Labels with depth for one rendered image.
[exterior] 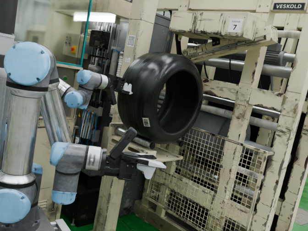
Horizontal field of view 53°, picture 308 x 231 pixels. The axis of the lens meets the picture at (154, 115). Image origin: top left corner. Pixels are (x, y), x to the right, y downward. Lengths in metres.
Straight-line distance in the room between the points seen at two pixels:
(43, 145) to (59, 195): 1.21
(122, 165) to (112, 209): 1.44
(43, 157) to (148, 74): 0.95
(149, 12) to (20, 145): 1.46
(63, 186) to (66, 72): 1.32
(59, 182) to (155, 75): 0.95
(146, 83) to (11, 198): 1.01
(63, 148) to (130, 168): 0.21
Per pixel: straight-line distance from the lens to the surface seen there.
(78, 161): 0.98
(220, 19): 2.06
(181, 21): 2.25
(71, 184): 1.01
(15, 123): 0.97
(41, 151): 2.22
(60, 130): 1.09
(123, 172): 0.99
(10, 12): 1.30
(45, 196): 2.38
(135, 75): 1.83
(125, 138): 0.98
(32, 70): 0.91
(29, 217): 1.21
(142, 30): 2.15
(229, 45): 2.14
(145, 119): 1.77
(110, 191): 2.32
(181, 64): 1.88
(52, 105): 1.08
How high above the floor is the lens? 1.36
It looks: 9 degrees down
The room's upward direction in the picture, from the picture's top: 11 degrees clockwise
